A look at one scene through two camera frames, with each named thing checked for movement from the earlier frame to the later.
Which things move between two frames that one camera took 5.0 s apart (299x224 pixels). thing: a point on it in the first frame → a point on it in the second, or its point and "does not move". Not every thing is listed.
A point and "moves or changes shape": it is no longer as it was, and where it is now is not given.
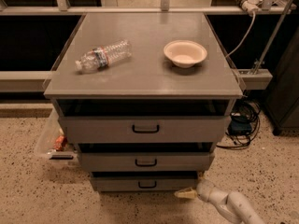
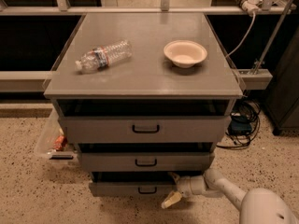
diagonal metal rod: [276, 31] does not move
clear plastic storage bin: [53, 144] does not move
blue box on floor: [239, 125] does not move
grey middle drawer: [147, 161] does not move
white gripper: [205, 190] → [186, 188]
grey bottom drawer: [141, 185] moves or changes shape
